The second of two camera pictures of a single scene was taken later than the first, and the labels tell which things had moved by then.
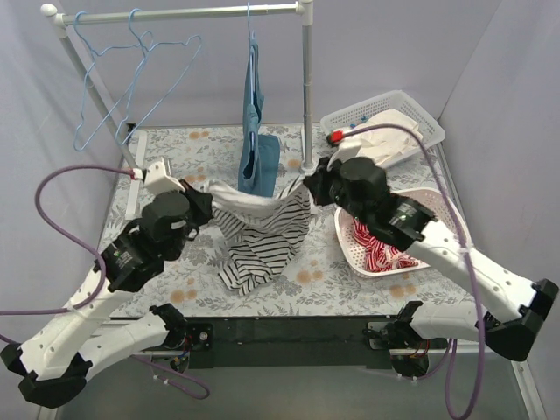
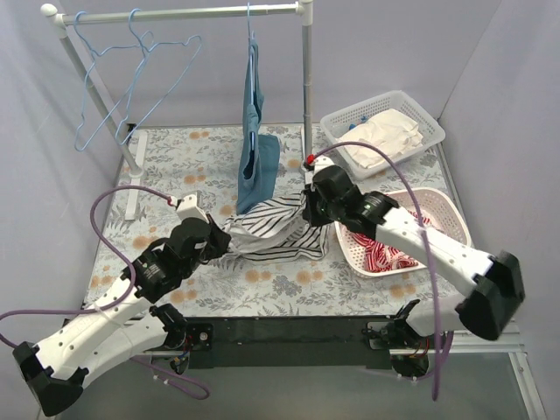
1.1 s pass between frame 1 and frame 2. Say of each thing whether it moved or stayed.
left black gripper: moved
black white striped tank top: moved
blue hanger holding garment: stayed
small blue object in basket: stayed
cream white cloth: stayed
